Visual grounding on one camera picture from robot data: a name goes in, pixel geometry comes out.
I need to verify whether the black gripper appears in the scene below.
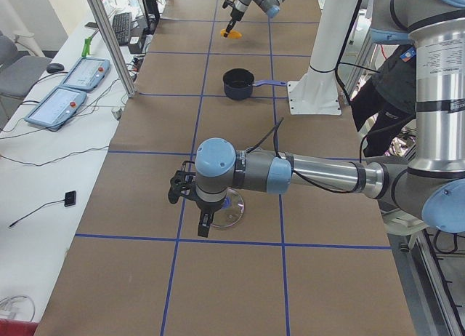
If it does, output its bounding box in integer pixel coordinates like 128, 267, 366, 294
223, 7, 244, 37
196, 196, 225, 237

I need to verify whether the yellow corn cob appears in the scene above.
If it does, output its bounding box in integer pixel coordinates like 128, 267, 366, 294
220, 29, 243, 39

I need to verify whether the glass pot lid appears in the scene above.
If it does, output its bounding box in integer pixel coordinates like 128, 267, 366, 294
211, 188, 245, 230

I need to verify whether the dark blue saucepan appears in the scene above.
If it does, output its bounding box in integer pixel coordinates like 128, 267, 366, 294
222, 68, 287, 100

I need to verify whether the black keyboard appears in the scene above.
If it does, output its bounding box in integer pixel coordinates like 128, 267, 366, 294
112, 12, 132, 46

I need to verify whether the small black square pad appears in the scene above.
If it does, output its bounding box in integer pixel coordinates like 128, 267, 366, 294
64, 191, 77, 207

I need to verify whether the green clamp tool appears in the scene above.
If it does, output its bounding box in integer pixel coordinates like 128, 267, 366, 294
81, 37, 92, 58

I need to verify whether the far blue teach pendant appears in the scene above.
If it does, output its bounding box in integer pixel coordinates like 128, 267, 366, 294
60, 57, 110, 92

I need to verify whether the blue teach pendant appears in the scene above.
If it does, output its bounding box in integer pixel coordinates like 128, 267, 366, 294
60, 57, 110, 92
25, 86, 87, 131

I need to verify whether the person in dark clothes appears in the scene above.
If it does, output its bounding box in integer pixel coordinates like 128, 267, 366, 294
351, 44, 417, 157

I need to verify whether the near blue teach pendant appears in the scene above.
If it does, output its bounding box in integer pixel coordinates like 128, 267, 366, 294
25, 86, 87, 131

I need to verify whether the black computer mouse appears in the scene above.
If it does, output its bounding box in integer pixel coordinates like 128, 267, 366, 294
46, 63, 65, 74

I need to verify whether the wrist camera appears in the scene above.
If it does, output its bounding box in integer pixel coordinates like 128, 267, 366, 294
168, 170, 197, 204
222, 0, 234, 9

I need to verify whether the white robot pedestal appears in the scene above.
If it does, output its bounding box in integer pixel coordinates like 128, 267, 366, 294
288, 0, 347, 115

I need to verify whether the aluminium frame post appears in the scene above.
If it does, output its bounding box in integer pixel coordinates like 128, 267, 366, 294
87, 0, 136, 98

